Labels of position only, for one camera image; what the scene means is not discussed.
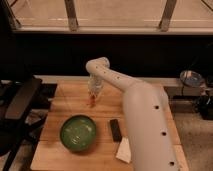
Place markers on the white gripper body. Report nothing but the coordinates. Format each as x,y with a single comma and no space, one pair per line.
95,85

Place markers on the white sponge block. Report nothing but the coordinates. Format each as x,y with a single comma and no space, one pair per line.
124,152

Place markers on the black rectangular block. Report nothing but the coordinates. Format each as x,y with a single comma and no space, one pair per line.
115,129

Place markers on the green bowl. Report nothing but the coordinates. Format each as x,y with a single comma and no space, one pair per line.
78,133

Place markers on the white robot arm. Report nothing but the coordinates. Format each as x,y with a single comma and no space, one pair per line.
144,109

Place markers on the round metal disc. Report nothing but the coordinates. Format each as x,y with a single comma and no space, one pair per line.
191,78

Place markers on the black office chair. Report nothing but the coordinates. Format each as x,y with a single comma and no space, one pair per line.
13,126

